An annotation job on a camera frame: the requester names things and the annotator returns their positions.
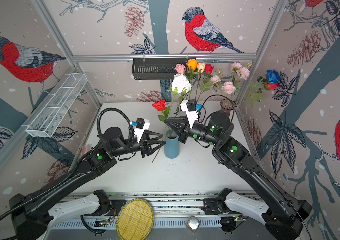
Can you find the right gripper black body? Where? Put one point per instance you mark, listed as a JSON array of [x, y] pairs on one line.
[[200, 134]]

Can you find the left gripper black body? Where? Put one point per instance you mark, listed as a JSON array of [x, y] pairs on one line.
[[143, 148]]

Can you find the pink carnation bunch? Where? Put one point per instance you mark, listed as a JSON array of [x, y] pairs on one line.
[[224, 88], [240, 72]]

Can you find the pink artificial rose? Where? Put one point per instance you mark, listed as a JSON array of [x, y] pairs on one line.
[[180, 68]]

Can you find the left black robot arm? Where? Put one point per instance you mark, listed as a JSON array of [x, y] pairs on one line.
[[32, 214]]

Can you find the white wire mesh basket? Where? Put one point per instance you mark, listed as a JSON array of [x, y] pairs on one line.
[[53, 112]]

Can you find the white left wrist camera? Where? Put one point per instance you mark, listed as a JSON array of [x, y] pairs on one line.
[[139, 126]]

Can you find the orange artificial rose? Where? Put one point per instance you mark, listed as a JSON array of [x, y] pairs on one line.
[[191, 66]]

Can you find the pink grey glass vase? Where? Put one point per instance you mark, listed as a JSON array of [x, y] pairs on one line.
[[227, 106]]

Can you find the yellow woven bamboo tray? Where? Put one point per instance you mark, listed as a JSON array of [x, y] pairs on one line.
[[135, 220]]

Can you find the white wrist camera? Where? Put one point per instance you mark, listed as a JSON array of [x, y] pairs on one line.
[[192, 109], [139, 126]]

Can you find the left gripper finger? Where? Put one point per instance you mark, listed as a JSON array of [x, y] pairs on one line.
[[156, 145], [150, 135]]

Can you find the blue artificial rose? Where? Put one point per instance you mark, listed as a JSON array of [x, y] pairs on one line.
[[272, 76]]

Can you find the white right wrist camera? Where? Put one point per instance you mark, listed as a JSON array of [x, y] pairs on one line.
[[192, 109]]

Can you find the red artificial rose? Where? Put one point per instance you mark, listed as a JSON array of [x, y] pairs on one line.
[[255, 91]]

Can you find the teal ceramic vase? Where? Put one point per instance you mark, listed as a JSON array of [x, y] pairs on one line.
[[172, 144]]

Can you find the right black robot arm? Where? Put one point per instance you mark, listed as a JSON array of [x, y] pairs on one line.
[[282, 215]]

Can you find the black hanging basket shelf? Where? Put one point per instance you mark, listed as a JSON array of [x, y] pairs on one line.
[[156, 68]]

